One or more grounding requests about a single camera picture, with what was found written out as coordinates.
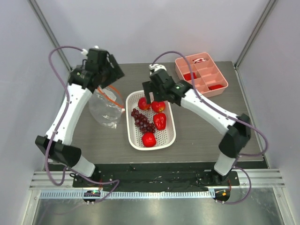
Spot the white slotted cable duct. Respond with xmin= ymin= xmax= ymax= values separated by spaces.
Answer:
xmin=39 ymin=189 xmax=215 ymax=200

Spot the white perforated plastic basket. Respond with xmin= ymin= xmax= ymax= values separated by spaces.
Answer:
xmin=126 ymin=90 xmax=176 ymax=151

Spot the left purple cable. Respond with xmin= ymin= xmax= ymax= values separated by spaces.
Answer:
xmin=44 ymin=45 xmax=120 ymax=204

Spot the dark fake grape bunch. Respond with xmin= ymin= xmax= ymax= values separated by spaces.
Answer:
xmin=131 ymin=108 xmax=156 ymax=134

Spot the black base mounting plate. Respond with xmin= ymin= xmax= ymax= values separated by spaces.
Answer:
xmin=65 ymin=162 xmax=240 ymax=192

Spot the red block tray front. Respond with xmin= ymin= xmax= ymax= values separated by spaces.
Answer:
xmin=209 ymin=84 xmax=223 ymax=90

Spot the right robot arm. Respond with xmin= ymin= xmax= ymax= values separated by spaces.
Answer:
xmin=142 ymin=68 xmax=251 ymax=185

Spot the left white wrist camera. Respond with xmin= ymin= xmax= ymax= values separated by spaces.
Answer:
xmin=81 ymin=45 xmax=99 ymax=57

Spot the pink compartment organizer tray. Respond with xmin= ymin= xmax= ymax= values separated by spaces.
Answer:
xmin=175 ymin=52 xmax=228 ymax=98

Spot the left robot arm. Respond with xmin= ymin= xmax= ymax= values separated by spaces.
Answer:
xmin=35 ymin=46 xmax=124 ymax=187

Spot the red block in tray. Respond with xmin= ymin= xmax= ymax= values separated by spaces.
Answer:
xmin=183 ymin=72 xmax=197 ymax=81

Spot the red fake apple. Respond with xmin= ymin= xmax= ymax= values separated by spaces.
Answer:
xmin=142 ymin=132 xmax=157 ymax=148
xmin=151 ymin=101 xmax=165 ymax=113

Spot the clear zip top bag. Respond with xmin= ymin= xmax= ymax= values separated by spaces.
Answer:
xmin=88 ymin=85 xmax=125 ymax=129

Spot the red white item in tray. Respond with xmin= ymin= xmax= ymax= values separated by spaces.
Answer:
xmin=192 ymin=58 xmax=207 ymax=64

